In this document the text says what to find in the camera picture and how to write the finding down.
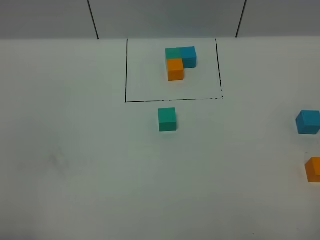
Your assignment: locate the orange template block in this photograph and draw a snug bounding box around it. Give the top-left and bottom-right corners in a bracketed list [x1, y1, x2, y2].
[166, 58, 184, 81]

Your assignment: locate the green template block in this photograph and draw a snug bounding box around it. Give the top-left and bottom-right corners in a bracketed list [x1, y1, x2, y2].
[165, 47, 182, 60]

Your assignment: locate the blue template block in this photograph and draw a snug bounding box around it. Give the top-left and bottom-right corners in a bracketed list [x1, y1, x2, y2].
[180, 46, 197, 69]

